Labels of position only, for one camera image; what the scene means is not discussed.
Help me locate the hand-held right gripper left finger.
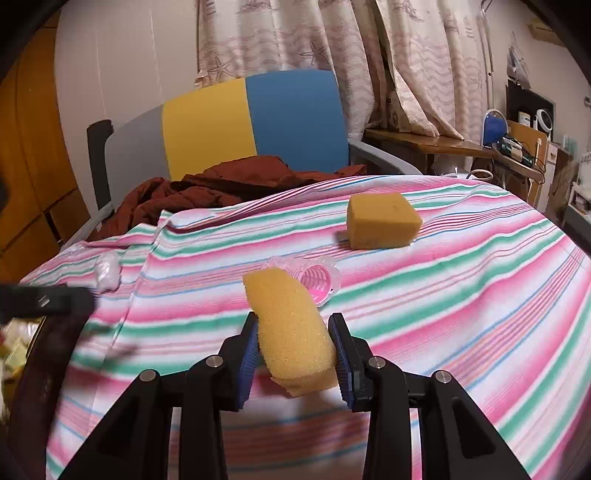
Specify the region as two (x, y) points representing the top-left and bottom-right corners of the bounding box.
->
(60, 311), (259, 480)

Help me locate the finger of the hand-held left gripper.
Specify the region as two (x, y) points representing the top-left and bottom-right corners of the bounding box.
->
(0, 284), (96, 322)

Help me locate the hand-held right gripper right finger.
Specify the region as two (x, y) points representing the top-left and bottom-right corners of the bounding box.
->
(328, 313), (532, 480)

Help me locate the yellow sponge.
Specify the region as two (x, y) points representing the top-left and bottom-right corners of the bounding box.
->
(346, 193), (423, 251)
(242, 270), (338, 398)

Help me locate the clear pink plastic cup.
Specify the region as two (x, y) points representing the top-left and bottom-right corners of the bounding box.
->
(268, 255), (342, 308)

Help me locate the striped tablecloth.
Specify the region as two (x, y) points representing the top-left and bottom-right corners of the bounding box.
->
(18, 175), (591, 480)

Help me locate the wooden wardrobe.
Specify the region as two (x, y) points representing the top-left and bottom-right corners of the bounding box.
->
(0, 9), (93, 282)

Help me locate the red-brown garment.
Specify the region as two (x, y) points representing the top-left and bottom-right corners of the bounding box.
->
(88, 156), (368, 241)

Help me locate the wooden desk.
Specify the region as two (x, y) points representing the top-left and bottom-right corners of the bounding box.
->
(364, 128), (546, 188)

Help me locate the grey yellow blue chair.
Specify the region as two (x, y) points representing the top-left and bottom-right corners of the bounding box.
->
(60, 69), (423, 245)

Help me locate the patterned beige curtain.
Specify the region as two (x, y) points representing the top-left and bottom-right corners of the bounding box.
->
(196, 0), (492, 139)

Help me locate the white cable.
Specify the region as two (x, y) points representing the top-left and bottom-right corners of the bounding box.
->
(455, 167), (495, 182)

